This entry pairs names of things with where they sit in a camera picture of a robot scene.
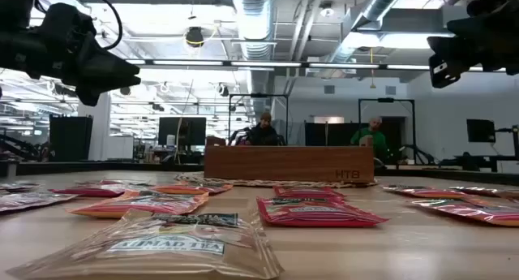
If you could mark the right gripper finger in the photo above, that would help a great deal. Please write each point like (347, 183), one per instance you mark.
(444, 77)
(442, 44)

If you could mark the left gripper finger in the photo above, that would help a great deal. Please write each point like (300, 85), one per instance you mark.
(109, 63)
(101, 87)

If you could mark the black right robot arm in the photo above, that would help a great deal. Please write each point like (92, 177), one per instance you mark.
(498, 0)

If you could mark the background black robot arm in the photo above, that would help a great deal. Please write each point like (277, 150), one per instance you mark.
(16, 148)

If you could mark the wooden tea organizer box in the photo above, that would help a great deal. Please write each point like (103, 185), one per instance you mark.
(284, 164)

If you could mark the white square pillar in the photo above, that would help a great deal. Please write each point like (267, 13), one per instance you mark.
(95, 130)

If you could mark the black cabinet panel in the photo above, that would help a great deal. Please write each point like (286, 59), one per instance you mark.
(71, 138)

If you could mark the black computer monitor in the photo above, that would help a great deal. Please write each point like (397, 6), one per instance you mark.
(182, 130)

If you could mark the person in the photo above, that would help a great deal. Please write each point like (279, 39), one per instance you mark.
(263, 134)
(375, 140)

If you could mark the black background workbench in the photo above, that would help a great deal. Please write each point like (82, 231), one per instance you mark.
(486, 160)

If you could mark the round woven placemat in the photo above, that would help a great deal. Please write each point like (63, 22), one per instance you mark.
(190, 177)

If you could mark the linear ceiling light strip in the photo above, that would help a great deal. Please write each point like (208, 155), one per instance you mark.
(263, 63)

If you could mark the black background rig frame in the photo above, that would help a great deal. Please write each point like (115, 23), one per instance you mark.
(385, 100)
(258, 95)

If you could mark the black wall monitor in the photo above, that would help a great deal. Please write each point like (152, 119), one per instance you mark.
(480, 130)

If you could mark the silver round ventilation duct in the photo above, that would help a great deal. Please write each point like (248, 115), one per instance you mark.
(377, 8)
(255, 24)

